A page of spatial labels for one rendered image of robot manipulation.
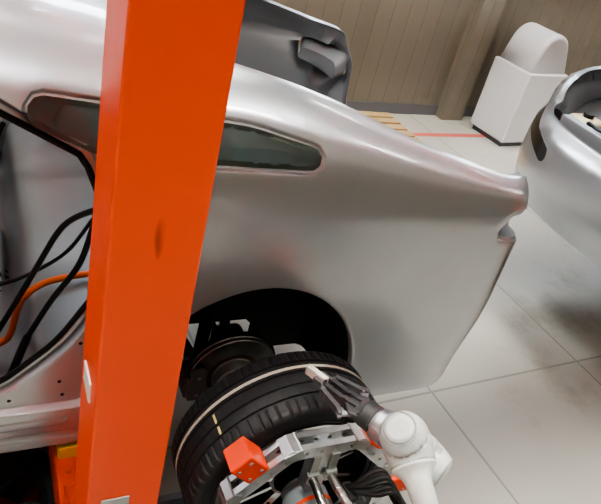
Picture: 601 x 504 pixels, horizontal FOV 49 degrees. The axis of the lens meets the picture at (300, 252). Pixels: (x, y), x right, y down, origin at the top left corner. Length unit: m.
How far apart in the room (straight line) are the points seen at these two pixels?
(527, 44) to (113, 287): 6.83
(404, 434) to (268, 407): 0.52
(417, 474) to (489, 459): 2.21
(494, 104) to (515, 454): 4.79
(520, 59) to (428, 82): 1.00
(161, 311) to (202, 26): 0.51
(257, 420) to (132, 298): 0.77
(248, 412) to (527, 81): 6.12
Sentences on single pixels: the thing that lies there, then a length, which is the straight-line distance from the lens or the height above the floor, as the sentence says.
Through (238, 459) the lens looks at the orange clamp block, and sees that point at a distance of 1.79.
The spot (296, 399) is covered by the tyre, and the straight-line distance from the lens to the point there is 1.87.
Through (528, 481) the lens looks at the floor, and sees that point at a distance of 3.74.
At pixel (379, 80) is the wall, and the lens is 7.44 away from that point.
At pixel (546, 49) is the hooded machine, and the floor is 1.10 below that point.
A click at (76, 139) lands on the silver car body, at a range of 1.65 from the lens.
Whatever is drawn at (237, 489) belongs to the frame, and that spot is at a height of 0.99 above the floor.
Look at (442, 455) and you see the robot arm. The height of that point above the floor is 1.33.
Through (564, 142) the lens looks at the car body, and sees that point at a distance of 4.27.
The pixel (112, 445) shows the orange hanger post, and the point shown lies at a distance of 1.45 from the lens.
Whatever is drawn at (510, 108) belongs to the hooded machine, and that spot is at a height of 0.44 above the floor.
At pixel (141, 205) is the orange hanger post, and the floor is 1.93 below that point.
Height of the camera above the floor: 2.48
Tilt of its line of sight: 32 degrees down
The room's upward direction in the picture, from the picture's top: 15 degrees clockwise
